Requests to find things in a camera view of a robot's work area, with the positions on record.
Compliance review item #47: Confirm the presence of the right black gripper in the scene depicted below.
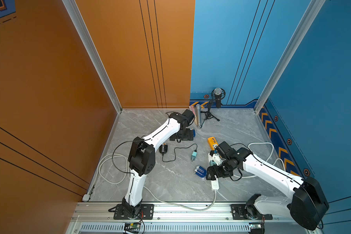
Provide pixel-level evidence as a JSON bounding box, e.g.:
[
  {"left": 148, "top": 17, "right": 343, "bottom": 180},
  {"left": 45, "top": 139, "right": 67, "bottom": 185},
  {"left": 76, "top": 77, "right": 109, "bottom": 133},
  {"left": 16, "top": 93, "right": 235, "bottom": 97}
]
[{"left": 203, "top": 158, "right": 233, "bottom": 180}]

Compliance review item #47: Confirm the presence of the white power strip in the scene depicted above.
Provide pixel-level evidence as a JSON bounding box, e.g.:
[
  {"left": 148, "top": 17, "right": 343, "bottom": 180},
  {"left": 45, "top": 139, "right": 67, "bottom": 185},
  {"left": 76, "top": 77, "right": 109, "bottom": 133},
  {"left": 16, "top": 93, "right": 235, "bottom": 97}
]
[{"left": 207, "top": 153, "right": 219, "bottom": 191}]

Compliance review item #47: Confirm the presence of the teal charger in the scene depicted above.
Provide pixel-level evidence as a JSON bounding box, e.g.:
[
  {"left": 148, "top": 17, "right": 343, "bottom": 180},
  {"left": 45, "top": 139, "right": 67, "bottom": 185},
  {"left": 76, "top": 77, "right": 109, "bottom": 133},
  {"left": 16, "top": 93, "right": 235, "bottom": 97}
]
[
  {"left": 191, "top": 151, "right": 197, "bottom": 161},
  {"left": 209, "top": 160, "right": 216, "bottom": 166}
]

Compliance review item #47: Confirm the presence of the yellow power strip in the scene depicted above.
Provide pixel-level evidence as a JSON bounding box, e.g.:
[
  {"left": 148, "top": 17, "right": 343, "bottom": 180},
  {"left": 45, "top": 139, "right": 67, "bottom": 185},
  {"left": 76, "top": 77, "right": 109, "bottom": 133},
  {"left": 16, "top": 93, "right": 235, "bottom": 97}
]
[{"left": 207, "top": 137, "right": 218, "bottom": 151}]

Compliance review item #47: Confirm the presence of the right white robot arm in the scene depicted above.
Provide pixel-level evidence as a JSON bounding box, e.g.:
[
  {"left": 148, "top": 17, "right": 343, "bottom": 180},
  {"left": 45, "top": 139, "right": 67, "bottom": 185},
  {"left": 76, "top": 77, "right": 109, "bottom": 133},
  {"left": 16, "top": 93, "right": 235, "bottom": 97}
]
[{"left": 206, "top": 142, "right": 329, "bottom": 231}]

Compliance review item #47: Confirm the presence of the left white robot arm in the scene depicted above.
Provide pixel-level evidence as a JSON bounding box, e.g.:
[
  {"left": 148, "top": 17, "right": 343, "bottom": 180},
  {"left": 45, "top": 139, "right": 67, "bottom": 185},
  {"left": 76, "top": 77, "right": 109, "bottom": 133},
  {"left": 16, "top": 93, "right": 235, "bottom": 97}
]
[{"left": 122, "top": 109, "right": 195, "bottom": 218}]

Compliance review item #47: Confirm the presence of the grey handheld microphone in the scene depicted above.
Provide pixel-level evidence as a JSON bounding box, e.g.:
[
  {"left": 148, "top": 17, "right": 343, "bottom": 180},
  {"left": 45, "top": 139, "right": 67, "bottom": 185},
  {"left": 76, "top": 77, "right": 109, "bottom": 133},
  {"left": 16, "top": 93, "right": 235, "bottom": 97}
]
[{"left": 195, "top": 104, "right": 202, "bottom": 128}]

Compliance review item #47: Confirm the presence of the black microphone on tripod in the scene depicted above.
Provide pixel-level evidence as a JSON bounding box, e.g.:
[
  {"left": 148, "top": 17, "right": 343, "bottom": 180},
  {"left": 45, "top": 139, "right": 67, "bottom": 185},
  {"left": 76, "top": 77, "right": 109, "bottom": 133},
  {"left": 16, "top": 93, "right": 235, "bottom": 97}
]
[{"left": 201, "top": 88, "right": 226, "bottom": 127}]

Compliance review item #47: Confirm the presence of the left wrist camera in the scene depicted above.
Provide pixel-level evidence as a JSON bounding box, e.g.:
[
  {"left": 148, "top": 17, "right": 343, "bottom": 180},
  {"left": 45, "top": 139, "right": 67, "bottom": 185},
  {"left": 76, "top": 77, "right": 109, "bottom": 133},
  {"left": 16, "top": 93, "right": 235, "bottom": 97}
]
[{"left": 182, "top": 109, "right": 195, "bottom": 126}]

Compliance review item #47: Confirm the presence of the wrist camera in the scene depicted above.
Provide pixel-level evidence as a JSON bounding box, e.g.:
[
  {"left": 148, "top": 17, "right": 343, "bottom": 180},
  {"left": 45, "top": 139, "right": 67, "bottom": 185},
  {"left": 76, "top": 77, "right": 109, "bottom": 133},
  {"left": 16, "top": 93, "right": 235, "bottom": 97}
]
[
  {"left": 215, "top": 141, "right": 237, "bottom": 160},
  {"left": 182, "top": 109, "right": 195, "bottom": 126}
]

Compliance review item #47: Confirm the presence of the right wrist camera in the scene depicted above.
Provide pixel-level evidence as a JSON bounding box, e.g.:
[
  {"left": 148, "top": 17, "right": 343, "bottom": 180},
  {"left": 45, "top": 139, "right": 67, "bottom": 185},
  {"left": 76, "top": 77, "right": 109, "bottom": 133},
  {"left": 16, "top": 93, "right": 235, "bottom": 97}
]
[{"left": 215, "top": 141, "right": 237, "bottom": 160}]

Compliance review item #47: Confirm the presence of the white cable of yellow strip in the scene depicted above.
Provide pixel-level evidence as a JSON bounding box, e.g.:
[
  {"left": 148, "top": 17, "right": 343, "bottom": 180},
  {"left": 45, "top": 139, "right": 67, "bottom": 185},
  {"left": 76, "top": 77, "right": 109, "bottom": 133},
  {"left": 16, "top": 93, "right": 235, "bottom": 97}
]
[{"left": 232, "top": 142, "right": 294, "bottom": 183}]

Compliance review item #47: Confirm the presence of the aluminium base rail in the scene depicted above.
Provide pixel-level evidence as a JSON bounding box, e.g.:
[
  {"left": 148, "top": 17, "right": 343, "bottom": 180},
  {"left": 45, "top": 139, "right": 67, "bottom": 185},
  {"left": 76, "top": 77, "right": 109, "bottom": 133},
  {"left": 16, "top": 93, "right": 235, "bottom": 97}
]
[{"left": 65, "top": 201, "right": 281, "bottom": 234}]

